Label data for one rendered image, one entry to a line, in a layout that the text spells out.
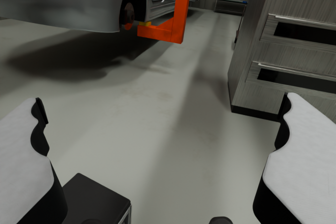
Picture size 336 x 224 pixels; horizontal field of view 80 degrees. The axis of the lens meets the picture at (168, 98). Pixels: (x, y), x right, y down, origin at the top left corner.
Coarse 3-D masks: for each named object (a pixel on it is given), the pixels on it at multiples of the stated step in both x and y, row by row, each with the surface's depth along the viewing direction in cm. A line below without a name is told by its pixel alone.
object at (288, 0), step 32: (256, 0) 217; (288, 0) 178; (320, 0) 173; (256, 32) 195; (288, 32) 187; (320, 32) 182; (256, 64) 207; (288, 64) 203; (320, 64) 197; (256, 96) 226; (320, 96) 209
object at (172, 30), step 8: (176, 0) 268; (184, 0) 265; (176, 8) 272; (184, 8) 270; (176, 16) 277; (184, 16) 274; (144, 24) 294; (160, 24) 289; (168, 24) 286; (176, 24) 282; (184, 24) 287; (144, 32) 299; (152, 32) 296; (160, 32) 293; (168, 32) 290; (176, 32) 287; (168, 40) 295; (176, 40) 292
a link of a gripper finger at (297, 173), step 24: (288, 96) 10; (288, 120) 8; (312, 120) 8; (288, 144) 7; (312, 144) 7; (264, 168) 6; (288, 168) 6; (312, 168) 6; (264, 192) 6; (288, 192) 5; (312, 192) 5; (264, 216) 6; (288, 216) 5; (312, 216) 5
